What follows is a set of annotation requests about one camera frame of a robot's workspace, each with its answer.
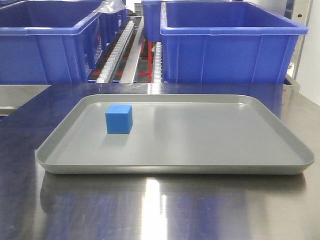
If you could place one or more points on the white roller conveyor track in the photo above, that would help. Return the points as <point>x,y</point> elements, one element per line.
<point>157,70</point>
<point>109,69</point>

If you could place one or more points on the white roller conveyor track right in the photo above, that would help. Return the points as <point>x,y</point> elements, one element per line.
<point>157,70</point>

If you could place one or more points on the red metal frame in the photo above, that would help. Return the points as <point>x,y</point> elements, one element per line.
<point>146,53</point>

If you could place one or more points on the clear plastic bag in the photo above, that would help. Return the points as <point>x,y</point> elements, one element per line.
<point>111,6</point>

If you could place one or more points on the blue plastic bin front right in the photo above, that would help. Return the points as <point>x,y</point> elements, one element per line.
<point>225,42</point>

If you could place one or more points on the blue plastic bin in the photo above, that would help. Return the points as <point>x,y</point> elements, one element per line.
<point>225,42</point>
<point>113,23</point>
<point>49,41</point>

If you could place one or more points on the blue plastic bin front left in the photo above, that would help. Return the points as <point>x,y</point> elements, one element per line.
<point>49,41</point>

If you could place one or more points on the white roller conveyor track left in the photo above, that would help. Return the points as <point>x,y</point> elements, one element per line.
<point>109,69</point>

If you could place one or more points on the grey metal tray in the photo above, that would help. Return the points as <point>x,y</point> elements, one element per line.
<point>174,134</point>

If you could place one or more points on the blue foam cube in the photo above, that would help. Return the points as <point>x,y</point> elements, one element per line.
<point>119,119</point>

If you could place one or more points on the blue plastic bin rear left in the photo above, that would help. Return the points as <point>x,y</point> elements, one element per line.
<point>113,23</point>

